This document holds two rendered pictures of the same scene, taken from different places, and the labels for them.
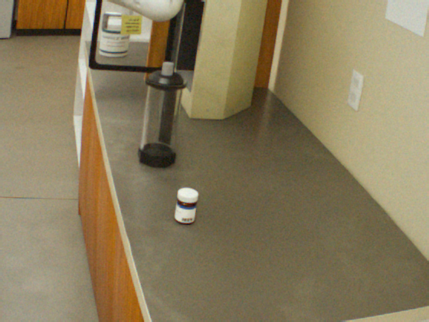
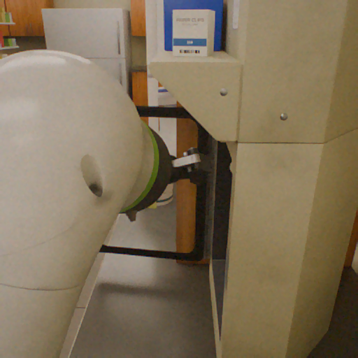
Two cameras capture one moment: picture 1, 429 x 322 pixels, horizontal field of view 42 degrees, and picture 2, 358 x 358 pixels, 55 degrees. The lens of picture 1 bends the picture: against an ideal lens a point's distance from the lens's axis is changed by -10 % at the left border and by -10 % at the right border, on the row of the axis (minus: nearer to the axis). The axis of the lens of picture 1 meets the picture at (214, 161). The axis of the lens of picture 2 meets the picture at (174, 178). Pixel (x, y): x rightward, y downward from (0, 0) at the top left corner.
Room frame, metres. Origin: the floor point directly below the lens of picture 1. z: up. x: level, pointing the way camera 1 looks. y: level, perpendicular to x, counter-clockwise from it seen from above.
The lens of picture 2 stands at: (1.42, 0.03, 1.55)
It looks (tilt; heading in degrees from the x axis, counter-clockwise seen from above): 23 degrees down; 20
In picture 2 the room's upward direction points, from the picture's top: straight up
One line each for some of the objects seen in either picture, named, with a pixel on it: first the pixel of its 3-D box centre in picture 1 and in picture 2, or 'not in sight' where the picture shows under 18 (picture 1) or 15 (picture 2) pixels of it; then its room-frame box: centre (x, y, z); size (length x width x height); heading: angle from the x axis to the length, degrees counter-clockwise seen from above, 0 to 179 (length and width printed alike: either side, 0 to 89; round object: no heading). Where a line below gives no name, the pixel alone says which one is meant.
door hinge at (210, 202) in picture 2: (178, 23); (210, 193); (2.15, 0.20, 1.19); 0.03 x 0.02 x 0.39; 18
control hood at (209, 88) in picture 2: not in sight; (192, 84); (1.99, 0.20, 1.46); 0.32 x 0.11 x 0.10; 18
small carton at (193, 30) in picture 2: not in sight; (194, 33); (1.95, 0.19, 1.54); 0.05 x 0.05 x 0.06; 4
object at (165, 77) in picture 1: (166, 75); not in sight; (1.51, 0.15, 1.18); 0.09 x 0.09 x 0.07
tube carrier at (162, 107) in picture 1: (161, 117); not in sight; (1.51, 0.15, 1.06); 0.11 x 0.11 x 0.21
